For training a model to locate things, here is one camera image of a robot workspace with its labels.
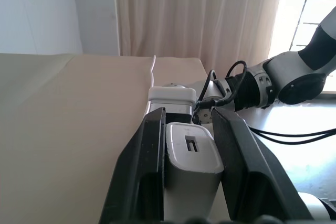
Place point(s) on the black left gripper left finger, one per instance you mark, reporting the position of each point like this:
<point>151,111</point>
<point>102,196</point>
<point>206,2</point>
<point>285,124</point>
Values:
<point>136,171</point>

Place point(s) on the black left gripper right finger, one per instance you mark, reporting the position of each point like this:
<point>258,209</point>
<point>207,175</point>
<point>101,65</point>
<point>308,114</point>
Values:
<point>249,171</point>

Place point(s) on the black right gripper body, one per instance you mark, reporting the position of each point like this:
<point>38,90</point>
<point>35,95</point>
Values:
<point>178,118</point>

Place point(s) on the white charger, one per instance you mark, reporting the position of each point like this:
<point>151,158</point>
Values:
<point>193,184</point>

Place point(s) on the white power strip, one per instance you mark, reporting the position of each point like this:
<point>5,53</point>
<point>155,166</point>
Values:
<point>172,95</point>

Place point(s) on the silver robot body part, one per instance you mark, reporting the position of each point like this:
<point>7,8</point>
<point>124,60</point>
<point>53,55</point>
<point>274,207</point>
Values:
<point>319,205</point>

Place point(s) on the beige curtain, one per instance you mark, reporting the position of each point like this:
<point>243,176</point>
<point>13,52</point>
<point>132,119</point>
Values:
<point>199,14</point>

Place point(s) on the window guard railing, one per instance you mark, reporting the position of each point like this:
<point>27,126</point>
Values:
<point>307,11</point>

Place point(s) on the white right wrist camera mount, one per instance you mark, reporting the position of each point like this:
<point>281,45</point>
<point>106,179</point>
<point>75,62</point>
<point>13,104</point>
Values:
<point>204,116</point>

